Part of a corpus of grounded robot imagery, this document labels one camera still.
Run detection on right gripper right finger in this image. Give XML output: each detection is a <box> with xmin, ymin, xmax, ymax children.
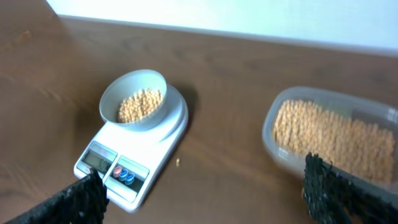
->
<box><xmin>302</xmin><ymin>154</ymin><xmax>397</xmax><ymax>224</ymax></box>

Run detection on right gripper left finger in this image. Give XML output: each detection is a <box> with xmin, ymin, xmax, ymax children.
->
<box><xmin>6</xmin><ymin>168</ymin><xmax>109</xmax><ymax>224</ymax></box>

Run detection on white digital kitchen scale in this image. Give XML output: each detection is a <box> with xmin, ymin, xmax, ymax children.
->
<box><xmin>73</xmin><ymin>85</ymin><xmax>188</xmax><ymax>213</ymax></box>

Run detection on pale grey round bowl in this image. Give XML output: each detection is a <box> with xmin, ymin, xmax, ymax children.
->
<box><xmin>99</xmin><ymin>70</ymin><xmax>168</xmax><ymax>131</ymax></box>

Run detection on soybeans in bowl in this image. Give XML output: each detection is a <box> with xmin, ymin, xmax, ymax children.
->
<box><xmin>118</xmin><ymin>89</ymin><xmax>164</xmax><ymax>123</ymax></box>

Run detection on soybeans in container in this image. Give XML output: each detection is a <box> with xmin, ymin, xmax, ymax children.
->
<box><xmin>272</xmin><ymin>100</ymin><xmax>396</xmax><ymax>184</ymax></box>

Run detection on clear plastic container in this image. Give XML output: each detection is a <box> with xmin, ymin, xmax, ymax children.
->
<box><xmin>262</xmin><ymin>86</ymin><xmax>397</xmax><ymax>194</ymax></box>

